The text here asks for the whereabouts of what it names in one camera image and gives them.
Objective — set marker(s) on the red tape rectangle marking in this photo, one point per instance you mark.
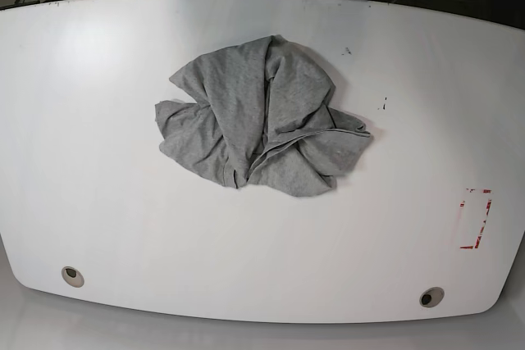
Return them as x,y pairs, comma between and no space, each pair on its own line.
474,211

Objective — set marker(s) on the left table grommet hole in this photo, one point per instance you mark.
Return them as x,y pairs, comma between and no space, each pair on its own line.
72,277

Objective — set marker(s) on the grey t-shirt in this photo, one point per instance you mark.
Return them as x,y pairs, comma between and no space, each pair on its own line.
259,113

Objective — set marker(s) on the table grommet hole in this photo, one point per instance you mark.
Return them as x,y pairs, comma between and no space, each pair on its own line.
432,297
72,277

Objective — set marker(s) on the right table grommet hole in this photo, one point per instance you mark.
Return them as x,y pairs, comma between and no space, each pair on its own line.
432,297

